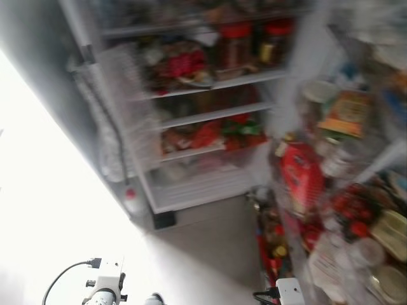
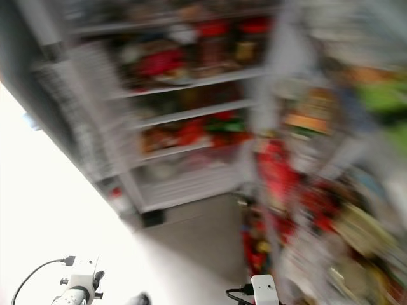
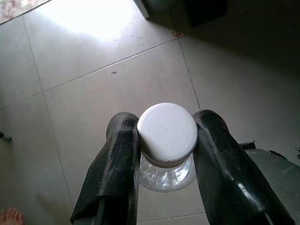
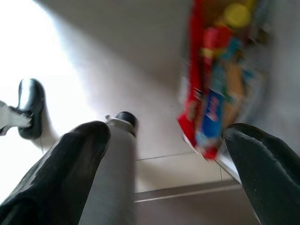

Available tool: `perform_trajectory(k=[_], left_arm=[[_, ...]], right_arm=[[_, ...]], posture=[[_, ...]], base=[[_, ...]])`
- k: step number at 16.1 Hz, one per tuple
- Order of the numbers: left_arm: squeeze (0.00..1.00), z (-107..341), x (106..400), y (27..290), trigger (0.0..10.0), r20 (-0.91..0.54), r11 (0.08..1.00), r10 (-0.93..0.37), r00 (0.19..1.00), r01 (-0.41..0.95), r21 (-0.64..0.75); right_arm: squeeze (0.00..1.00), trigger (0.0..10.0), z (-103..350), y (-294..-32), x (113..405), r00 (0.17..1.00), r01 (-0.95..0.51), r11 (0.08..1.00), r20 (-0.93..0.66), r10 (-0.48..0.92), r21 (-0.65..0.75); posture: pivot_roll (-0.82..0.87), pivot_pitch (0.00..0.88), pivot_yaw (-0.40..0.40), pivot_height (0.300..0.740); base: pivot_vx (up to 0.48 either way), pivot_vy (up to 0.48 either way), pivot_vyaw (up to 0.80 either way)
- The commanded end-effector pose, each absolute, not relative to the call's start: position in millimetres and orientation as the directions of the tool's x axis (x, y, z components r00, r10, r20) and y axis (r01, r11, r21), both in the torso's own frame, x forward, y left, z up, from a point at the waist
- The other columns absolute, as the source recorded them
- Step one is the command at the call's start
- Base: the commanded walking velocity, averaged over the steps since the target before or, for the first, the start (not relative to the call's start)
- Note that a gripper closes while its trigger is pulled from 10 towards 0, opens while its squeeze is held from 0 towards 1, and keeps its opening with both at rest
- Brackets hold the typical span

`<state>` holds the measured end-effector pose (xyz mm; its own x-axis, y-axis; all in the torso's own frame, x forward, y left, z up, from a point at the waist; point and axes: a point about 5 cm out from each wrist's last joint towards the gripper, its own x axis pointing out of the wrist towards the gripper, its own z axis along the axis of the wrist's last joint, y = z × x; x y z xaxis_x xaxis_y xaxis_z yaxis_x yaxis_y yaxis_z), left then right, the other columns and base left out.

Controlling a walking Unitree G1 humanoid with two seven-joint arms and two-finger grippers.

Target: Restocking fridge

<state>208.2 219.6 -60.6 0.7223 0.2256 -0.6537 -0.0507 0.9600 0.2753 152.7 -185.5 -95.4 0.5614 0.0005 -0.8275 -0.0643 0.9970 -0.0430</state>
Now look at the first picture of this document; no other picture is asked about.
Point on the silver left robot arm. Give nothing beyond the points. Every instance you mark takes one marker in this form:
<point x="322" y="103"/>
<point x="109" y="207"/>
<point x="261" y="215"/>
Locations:
<point x="105" y="298"/>

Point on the grey open fridge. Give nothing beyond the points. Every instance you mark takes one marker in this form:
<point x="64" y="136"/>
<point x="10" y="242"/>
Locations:
<point x="191" y="184"/>

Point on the orange yellow carton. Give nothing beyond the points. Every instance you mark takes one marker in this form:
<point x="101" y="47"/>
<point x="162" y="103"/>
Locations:
<point x="345" y="114"/>

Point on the red printed package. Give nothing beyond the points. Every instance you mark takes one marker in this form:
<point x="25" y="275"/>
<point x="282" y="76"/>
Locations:
<point x="302" y="175"/>

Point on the tall jar red lid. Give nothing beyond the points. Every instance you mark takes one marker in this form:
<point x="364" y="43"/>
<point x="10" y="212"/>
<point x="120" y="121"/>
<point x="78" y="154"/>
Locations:
<point x="277" y="43"/>
<point x="236" y="47"/>

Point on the red green food package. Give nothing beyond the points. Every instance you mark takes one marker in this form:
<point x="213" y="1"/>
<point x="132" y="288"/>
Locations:
<point x="216" y="133"/>

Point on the red food bag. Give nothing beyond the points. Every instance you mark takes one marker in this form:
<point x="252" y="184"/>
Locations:
<point x="186" y="65"/>

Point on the white bottle red cap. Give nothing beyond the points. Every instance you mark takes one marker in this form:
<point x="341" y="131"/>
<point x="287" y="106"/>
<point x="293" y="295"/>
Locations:
<point x="133" y="203"/>

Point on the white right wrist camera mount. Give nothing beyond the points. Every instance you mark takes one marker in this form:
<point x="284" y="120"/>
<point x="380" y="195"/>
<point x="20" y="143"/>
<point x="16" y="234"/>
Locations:
<point x="291" y="292"/>

